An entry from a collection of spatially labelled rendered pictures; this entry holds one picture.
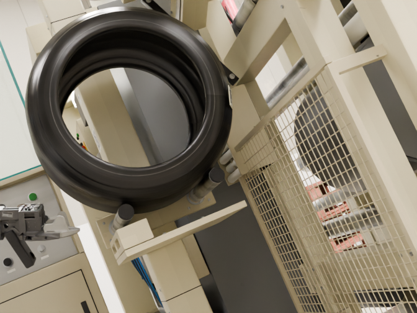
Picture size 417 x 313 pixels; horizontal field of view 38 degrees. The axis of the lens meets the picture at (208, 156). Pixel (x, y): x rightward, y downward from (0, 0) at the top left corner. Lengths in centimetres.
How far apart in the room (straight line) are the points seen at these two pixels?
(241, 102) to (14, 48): 353
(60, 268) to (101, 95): 68
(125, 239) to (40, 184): 87
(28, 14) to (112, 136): 368
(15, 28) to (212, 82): 392
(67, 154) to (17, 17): 402
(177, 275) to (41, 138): 67
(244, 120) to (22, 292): 103
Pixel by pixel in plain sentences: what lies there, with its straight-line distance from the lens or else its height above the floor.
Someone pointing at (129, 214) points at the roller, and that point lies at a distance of 169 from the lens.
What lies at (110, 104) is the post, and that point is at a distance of 215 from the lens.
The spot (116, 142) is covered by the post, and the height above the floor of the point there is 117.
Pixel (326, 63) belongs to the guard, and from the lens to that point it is 138.
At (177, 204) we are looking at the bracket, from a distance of 207.
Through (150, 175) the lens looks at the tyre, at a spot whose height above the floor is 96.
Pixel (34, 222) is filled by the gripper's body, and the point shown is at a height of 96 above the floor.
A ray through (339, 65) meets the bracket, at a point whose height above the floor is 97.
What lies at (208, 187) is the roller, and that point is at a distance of 183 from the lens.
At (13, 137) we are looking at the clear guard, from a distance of 252.
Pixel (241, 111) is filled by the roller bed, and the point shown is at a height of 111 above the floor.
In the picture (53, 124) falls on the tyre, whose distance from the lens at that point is 170.
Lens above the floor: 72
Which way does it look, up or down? 8 degrees up
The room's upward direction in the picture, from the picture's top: 24 degrees counter-clockwise
